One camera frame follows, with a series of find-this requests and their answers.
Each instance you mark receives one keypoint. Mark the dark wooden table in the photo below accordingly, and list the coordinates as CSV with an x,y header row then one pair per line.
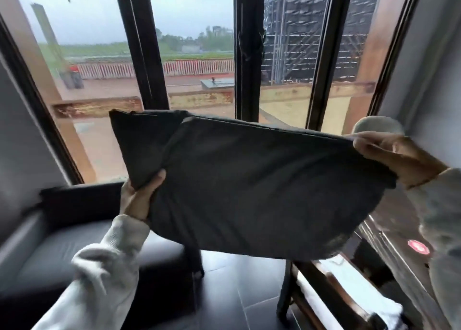
x,y
396,232

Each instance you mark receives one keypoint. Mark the dark wooden chair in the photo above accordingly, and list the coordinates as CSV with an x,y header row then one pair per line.
x,y
317,297

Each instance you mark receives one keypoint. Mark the dark grey armchair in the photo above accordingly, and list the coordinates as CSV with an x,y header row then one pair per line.
x,y
54,239

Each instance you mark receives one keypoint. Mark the person's right hand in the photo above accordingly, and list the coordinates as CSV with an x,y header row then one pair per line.
x,y
396,157

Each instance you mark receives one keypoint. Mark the person's left forearm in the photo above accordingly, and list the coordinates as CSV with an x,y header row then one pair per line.
x,y
90,279

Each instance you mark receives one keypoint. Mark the person's right forearm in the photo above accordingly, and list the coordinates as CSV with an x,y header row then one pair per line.
x,y
439,232

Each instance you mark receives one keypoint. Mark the person's right fingers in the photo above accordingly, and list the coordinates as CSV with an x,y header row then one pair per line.
x,y
378,146

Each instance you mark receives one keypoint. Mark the red round coaster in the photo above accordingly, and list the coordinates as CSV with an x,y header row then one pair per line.
x,y
419,247

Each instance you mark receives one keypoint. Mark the rusty steel beam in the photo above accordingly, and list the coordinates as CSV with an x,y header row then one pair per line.
x,y
201,101

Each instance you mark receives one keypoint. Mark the person's left hand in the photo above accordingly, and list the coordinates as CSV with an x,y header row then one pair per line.
x,y
135,200

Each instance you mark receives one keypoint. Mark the scaffolding structure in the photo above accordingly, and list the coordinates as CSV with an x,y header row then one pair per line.
x,y
306,31

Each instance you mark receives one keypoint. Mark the dark grey cushion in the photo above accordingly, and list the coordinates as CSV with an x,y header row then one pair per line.
x,y
252,189

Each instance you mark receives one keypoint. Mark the white round lamp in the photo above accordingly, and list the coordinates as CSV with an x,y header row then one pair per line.
x,y
378,124

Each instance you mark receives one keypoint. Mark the black window frame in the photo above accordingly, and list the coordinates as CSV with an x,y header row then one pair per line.
x,y
248,52

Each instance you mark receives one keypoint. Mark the person's left thumb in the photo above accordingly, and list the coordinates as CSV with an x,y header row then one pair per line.
x,y
153,182

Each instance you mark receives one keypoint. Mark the red and white fence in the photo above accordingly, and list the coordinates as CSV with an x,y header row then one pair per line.
x,y
158,68

